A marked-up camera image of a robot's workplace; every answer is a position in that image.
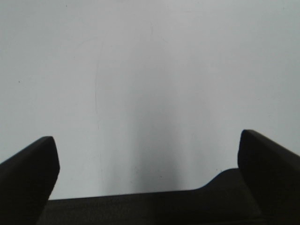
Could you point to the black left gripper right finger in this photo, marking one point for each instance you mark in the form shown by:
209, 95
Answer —
272, 173

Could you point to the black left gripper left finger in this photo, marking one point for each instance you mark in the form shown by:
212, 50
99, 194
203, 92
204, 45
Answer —
26, 182

